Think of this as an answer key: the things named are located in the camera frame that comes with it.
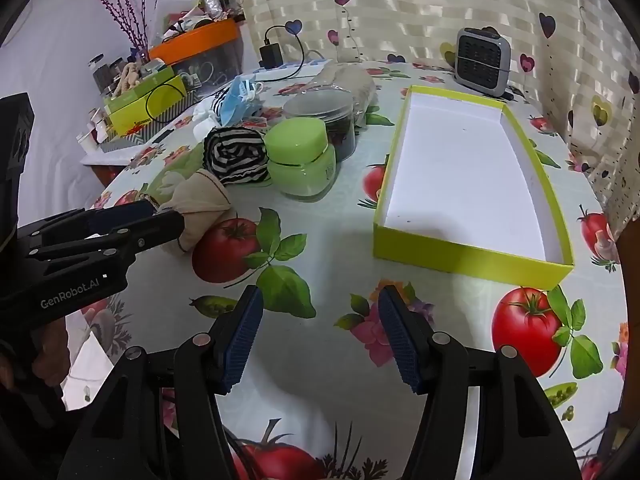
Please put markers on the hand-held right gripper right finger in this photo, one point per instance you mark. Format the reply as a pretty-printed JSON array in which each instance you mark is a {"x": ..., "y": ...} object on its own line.
[{"x": 400, "y": 345}]

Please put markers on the green jar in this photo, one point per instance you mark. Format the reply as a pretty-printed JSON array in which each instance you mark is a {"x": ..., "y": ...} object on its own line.
[{"x": 300, "y": 165}]

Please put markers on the clear plastic jar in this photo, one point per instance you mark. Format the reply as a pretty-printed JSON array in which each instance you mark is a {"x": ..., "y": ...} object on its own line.
[{"x": 340, "y": 135}]

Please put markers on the person's left hand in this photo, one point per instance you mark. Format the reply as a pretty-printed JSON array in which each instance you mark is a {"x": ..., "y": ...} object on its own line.
[{"x": 52, "y": 355}]

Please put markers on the green gift box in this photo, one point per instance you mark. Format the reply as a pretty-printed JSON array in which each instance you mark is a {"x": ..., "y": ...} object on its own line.
[{"x": 130, "y": 110}]

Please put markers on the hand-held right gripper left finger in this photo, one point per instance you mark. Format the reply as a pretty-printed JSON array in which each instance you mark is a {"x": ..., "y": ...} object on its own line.
[{"x": 245, "y": 340}]

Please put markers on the heart print curtain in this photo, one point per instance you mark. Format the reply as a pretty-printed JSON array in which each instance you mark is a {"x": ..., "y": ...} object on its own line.
[{"x": 425, "y": 5}]

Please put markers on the dark glass jar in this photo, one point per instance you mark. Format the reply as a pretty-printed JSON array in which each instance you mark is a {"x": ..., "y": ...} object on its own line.
[
  {"x": 98, "y": 77},
  {"x": 116, "y": 72}
]

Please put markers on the yellow-green cardboard box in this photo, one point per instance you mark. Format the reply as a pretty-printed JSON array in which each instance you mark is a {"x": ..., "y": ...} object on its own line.
[{"x": 465, "y": 175}]

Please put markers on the white knotted sock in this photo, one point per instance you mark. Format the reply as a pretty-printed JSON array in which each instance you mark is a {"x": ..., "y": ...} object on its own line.
[{"x": 205, "y": 117}]

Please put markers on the purple decorative branches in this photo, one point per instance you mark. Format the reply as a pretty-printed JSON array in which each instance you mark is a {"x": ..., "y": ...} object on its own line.
[{"x": 131, "y": 30}]

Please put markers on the wooden cabinet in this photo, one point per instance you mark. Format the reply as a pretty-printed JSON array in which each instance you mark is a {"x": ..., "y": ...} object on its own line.
[{"x": 629, "y": 245}]

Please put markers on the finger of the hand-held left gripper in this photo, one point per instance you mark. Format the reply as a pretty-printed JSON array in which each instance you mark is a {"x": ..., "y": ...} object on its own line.
[
  {"x": 125, "y": 212},
  {"x": 155, "y": 230}
]

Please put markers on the beige plush toy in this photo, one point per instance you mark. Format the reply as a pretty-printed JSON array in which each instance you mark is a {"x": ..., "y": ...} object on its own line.
[{"x": 131, "y": 79}]

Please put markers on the white power strip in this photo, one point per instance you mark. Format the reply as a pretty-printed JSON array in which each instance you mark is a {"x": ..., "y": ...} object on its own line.
[{"x": 300, "y": 66}]

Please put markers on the fruit print tablecloth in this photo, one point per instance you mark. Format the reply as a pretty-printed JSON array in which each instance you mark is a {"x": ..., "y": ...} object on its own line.
[{"x": 325, "y": 240}]

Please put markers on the grey desktop heater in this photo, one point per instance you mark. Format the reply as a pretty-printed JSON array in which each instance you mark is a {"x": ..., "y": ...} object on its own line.
[{"x": 482, "y": 62}]

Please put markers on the black and white striped sock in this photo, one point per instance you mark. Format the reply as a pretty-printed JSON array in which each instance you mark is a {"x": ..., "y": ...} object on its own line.
[{"x": 235, "y": 155}]

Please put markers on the clear container with orange lid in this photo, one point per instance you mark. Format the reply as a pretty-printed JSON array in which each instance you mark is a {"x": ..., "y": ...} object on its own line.
[{"x": 200, "y": 40}]

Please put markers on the small white bottle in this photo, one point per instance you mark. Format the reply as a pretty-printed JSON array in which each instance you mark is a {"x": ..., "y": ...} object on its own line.
[
  {"x": 86, "y": 140},
  {"x": 97, "y": 120}
]

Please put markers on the blue face mask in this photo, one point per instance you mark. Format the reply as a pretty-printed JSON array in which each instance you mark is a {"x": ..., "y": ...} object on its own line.
[{"x": 237, "y": 102}]

